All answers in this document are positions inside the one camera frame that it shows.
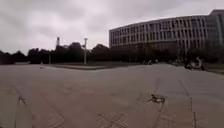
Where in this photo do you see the grass strip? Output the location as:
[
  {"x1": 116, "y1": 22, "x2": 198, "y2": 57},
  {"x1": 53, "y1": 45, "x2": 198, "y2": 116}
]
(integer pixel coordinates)
[{"x1": 49, "y1": 60, "x2": 224, "y2": 75}]

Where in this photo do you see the brown paved plaza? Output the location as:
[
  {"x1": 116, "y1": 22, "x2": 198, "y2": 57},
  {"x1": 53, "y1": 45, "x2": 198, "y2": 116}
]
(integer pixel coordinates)
[{"x1": 0, "y1": 63, "x2": 224, "y2": 128}]

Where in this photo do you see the pale lamp pole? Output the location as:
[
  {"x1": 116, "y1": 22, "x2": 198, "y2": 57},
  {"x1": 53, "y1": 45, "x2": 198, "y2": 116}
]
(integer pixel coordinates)
[{"x1": 82, "y1": 37, "x2": 89, "y2": 66}]

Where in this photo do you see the row of dark trees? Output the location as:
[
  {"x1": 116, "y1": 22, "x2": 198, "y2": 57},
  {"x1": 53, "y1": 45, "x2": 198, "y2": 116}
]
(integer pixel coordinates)
[{"x1": 0, "y1": 41, "x2": 224, "y2": 66}]

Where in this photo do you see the large curved grey building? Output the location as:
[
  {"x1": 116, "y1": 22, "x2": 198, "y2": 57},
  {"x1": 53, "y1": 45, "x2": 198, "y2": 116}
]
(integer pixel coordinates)
[{"x1": 108, "y1": 9, "x2": 224, "y2": 54}]

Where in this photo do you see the distant tower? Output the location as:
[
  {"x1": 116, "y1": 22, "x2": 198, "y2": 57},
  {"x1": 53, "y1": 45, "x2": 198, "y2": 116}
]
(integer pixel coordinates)
[{"x1": 55, "y1": 36, "x2": 61, "y2": 48}]

